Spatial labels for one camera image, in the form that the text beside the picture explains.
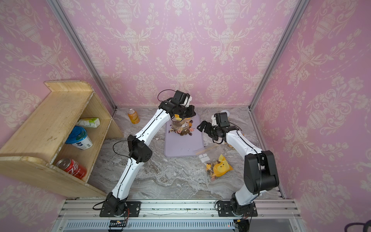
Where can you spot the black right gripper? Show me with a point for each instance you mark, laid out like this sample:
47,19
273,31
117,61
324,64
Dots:
204,123

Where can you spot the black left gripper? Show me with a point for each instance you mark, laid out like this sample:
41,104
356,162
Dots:
192,112

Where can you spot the ziploc bag with yellow chick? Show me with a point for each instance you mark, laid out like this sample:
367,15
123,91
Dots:
216,164

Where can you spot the clear ziploc bag of cookies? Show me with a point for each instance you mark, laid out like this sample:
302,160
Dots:
177,118

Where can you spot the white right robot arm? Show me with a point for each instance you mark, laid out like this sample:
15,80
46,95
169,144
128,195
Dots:
260,172

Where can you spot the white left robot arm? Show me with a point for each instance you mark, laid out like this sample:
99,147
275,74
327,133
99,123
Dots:
139,151

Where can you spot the pile of assorted cookies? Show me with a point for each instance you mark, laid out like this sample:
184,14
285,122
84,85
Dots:
182,127

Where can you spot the yellow tin can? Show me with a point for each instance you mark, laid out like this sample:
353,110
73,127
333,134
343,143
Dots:
227,112

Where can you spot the lilac plastic tray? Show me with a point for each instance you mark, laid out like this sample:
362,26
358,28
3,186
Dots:
182,146

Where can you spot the orange Schweppes soda can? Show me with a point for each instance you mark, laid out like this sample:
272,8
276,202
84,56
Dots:
133,116

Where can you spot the green white carton box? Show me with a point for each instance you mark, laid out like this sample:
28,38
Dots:
88,122

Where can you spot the blue lid white tub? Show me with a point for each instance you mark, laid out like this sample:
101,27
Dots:
79,138

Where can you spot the red soda can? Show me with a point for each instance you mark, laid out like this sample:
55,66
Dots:
72,167

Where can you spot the wooden shelf unit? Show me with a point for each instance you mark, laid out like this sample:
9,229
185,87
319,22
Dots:
33,151

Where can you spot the aluminium frame post left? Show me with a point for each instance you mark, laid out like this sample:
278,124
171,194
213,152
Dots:
71,33

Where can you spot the aluminium frame post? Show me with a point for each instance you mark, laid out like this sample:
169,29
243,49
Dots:
71,33
286,36

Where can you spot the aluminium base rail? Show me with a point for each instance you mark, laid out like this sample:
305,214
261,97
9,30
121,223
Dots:
268,215

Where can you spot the aluminium frame post right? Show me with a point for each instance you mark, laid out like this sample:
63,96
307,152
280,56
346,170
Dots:
286,36

